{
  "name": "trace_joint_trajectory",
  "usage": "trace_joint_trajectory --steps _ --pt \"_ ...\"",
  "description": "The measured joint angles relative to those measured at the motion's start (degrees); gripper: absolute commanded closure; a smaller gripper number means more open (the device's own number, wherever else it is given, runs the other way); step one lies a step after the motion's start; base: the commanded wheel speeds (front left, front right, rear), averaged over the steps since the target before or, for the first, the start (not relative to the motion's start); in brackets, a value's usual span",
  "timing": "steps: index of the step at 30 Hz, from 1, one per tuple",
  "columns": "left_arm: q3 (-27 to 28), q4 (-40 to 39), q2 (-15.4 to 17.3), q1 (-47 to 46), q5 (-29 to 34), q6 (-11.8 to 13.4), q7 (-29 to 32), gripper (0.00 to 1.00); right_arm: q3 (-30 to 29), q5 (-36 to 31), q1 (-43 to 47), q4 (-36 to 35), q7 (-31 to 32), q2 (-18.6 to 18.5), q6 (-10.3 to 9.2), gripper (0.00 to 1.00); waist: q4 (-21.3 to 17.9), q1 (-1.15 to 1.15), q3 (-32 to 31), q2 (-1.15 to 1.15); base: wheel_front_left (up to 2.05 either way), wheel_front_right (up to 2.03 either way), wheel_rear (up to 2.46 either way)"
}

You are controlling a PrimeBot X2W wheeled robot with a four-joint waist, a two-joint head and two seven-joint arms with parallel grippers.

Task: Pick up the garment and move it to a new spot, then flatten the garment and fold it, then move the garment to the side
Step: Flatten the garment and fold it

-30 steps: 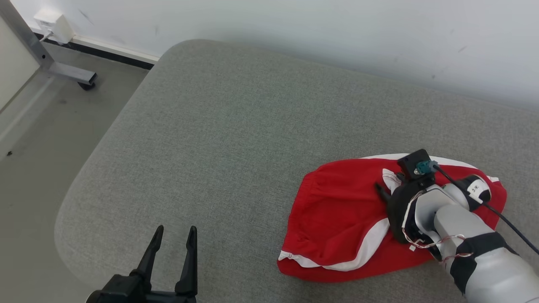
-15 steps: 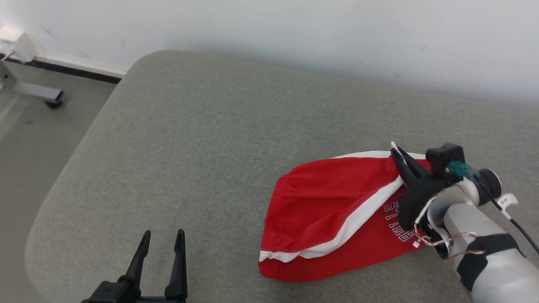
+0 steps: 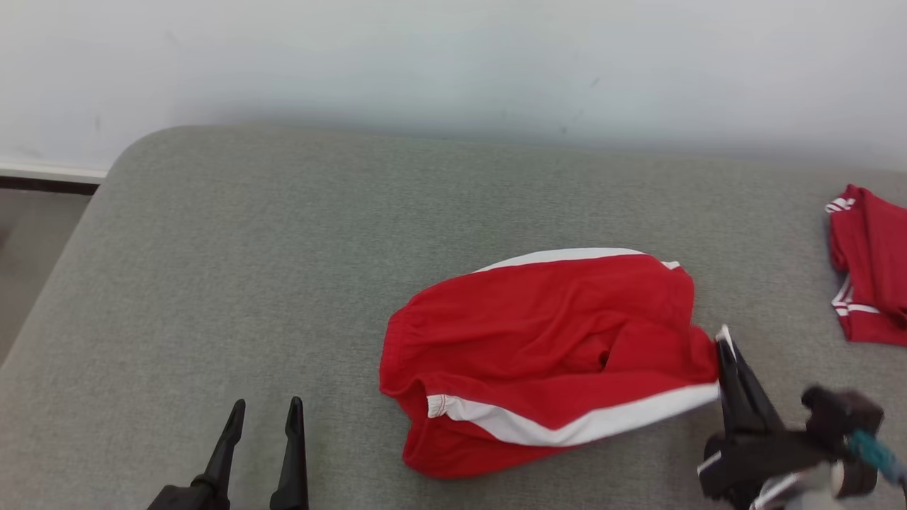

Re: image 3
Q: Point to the red shorts white stripe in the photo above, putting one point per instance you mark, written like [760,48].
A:
[531,319]

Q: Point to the red white basketball jersey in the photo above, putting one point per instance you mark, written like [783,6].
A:
[875,269]

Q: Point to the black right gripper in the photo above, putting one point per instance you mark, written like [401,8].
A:
[751,460]

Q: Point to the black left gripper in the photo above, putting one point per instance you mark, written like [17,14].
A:
[191,499]

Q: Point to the dark wall baseboard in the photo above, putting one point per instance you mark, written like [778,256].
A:
[42,183]

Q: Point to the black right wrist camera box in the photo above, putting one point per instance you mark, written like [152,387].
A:
[843,411]

